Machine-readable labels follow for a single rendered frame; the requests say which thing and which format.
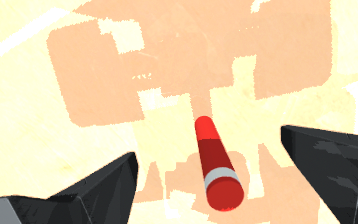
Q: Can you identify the red peg with white band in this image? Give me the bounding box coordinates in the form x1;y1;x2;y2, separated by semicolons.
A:
194;116;245;211

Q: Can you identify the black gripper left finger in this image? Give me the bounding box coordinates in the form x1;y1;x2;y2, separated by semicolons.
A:
0;152;139;224

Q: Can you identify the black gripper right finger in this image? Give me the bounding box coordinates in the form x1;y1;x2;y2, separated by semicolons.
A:
280;125;358;224

